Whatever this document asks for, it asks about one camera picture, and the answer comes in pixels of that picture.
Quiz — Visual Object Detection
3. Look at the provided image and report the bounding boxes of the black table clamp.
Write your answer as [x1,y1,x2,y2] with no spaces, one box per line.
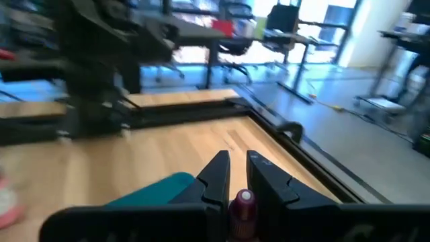
[275,120,305,145]

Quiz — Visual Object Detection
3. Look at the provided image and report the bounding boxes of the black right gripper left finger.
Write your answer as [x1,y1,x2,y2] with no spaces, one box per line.
[38,150,231,242]

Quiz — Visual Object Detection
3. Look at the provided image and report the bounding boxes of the teal storage box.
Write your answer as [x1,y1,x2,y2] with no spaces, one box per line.
[105,172,196,207]

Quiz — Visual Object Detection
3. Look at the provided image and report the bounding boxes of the grey equipment desk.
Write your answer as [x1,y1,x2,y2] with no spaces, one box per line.
[352,0,430,117]

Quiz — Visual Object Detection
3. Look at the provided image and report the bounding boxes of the dark office desk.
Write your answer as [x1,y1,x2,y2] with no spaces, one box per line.
[132,13,228,91]

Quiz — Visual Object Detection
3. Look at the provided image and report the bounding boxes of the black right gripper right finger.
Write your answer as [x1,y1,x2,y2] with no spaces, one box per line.
[246,149,430,242]

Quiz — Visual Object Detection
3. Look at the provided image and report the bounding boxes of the red-tipped food coloring bottle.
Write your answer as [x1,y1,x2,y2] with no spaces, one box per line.
[0,166,26,230]

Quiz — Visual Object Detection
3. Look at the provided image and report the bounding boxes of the black-legged office desk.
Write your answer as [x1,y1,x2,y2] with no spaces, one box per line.
[261,28,340,105]

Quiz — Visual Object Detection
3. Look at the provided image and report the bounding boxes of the floor cable yellow plug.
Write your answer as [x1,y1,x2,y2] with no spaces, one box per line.
[307,92,416,144]

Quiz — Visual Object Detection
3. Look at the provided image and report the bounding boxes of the green floor device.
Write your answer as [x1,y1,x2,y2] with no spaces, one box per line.
[415,130,430,157]

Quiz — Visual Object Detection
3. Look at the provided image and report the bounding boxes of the black office chair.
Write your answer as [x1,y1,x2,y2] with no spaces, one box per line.
[216,0,258,85]
[265,3,302,34]

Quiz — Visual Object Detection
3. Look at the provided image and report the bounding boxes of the black table edge rail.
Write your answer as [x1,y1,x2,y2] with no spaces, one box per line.
[127,97,392,206]

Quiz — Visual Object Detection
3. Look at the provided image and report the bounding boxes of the red container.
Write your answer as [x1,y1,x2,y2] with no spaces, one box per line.
[211,19,235,38]

